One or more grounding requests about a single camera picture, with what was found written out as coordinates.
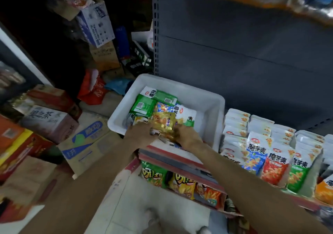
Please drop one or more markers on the person's left hand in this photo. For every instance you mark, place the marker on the person's left hand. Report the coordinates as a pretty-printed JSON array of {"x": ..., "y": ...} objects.
[{"x": 138, "y": 135}]

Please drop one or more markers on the person's right hand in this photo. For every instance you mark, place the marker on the person's right hand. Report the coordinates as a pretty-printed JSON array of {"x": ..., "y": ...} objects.
[{"x": 188, "y": 136}]

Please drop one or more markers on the pile of snack packets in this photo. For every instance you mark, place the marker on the pile of snack packets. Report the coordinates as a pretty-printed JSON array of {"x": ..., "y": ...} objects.
[{"x": 151, "y": 98}]

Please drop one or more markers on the white plastic bin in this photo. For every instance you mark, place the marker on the white plastic bin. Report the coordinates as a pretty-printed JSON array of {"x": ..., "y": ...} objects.
[{"x": 197, "y": 96}]

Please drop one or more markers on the gold display box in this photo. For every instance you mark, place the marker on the gold display box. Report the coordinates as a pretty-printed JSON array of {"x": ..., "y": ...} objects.
[{"x": 237, "y": 114}]

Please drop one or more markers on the blue display box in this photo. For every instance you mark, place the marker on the blue display box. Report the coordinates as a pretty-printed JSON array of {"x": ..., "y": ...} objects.
[{"x": 257, "y": 122}]

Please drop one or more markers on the red display box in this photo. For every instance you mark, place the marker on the red display box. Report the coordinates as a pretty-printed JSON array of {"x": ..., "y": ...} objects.
[{"x": 283, "y": 132}]

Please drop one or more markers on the green display box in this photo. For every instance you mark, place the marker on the green display box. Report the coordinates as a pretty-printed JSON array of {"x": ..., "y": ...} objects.
[{"x": 309, "y": 137}]

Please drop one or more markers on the orange snack packet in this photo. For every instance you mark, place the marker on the orange snack packet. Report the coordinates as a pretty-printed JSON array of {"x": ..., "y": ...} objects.
[{"x": 325, "y": 189}]

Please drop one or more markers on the person's right forearm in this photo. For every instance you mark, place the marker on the person's right forearm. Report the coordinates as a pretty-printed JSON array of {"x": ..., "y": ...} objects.
[{"x": 260, "y": 189}]

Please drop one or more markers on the person's left forearm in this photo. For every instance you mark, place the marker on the person's left forearm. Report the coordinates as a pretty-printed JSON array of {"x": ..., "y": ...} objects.
[{"x": 78, "y": 189}]

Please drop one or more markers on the blue print cardboard carton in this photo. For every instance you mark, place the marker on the blue print cardboard carton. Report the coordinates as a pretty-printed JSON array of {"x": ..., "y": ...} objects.
[{"x": 88, "y": 143}]

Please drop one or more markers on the plain brown cardboard carton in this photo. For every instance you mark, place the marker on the plain brown cardboard carton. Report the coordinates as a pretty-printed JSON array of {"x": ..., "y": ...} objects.
[{"x": 106, "y": 57}]

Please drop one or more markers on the person's left shoe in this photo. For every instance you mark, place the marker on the person's left shoe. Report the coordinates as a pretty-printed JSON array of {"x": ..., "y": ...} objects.
[{"x": 151, "y": 218}]

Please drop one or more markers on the person's shoe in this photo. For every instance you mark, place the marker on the person's shoe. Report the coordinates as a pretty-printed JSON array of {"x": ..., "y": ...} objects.
[
  {"x": 204, "y": 230},
  {"x": 151, "y": 218}
]

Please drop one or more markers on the person's right shoe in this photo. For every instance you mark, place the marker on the person's right shoe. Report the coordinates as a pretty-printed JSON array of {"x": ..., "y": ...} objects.
[{"x": 204, "y": 230}]

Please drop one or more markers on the white blue carton box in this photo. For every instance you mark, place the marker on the white blue carton box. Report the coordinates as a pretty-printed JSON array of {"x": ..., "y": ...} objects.
[{"x": 96, "y": 23}]

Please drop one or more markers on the row of orange chip bags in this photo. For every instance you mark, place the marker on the row of orange chip bags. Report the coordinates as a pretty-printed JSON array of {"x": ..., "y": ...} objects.
[{"x": 179, "y": 182}]

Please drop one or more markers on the blue plastic bag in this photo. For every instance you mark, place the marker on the blue plastic bag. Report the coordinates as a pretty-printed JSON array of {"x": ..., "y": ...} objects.
[{"x": 118, "y": 84}]

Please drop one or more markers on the red plastic bag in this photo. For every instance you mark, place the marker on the red plastic bag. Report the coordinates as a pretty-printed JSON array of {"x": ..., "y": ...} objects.
[{"x": 92, "y": 88}]

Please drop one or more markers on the pale printed carton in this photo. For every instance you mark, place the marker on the pale printed carton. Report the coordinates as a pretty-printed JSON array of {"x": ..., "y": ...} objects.
[{"x": 49, "y": 123}]

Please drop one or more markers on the red yellow carton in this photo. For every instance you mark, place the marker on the red yellow carton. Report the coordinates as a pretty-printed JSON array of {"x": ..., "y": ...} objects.
[{"x": 18, "y": 145}]

